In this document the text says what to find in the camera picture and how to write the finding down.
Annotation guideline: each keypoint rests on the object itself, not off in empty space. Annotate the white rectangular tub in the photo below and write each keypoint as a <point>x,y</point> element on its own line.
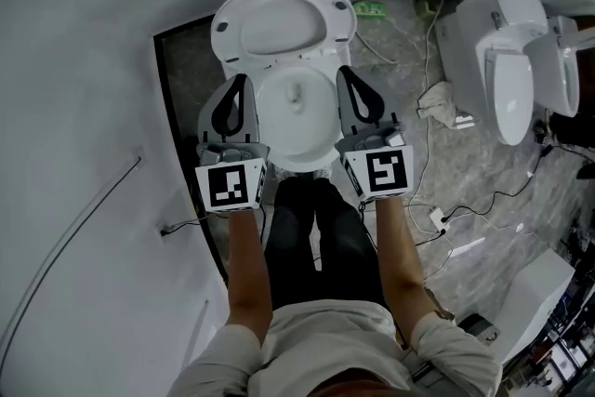
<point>534,302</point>

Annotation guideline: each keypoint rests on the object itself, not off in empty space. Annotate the green bottle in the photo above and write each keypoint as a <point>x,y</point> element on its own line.
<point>369,9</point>

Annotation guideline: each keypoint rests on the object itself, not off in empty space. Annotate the thin black wall conduit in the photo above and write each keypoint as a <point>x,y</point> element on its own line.
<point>138,161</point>

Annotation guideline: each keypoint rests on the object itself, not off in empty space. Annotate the person's light grey shirt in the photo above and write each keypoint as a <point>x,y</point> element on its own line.
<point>325,339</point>

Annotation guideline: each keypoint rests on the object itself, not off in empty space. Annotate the person's left forearm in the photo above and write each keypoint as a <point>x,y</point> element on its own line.
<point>248,279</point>

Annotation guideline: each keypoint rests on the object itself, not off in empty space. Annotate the person's black trousers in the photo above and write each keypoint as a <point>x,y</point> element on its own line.
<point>297,246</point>

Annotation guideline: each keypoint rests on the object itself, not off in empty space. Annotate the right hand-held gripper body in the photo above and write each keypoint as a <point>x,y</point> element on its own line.
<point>386,172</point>

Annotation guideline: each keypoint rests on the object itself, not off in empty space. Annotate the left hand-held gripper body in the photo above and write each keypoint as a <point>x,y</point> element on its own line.
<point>225,188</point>

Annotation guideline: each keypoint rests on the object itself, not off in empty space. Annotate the white power adapter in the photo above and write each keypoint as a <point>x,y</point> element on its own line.
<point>436,218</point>

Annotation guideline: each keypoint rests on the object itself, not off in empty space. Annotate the white crumpled cloth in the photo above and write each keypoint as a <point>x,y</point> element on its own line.
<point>437,102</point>

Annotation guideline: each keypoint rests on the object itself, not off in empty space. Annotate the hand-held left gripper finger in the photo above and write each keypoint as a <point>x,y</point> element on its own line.
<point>252,125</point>
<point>204,128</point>

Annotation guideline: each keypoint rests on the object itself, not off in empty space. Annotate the white toilet bowl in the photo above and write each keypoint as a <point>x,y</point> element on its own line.
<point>297,130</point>

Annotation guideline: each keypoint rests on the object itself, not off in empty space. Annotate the white toilet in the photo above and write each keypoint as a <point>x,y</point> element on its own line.
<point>509,97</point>
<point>553,60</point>

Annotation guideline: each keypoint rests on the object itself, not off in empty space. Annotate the small green object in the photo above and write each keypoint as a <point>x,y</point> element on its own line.
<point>425,9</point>

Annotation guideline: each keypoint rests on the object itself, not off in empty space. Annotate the person's right shoe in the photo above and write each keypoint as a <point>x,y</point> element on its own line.
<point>323,173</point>

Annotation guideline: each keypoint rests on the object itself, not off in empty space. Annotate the person's right forearm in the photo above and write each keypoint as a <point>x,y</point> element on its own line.
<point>400,269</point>

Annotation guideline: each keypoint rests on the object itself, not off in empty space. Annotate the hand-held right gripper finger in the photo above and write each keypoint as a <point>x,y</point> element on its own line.
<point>388,114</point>
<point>341,121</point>

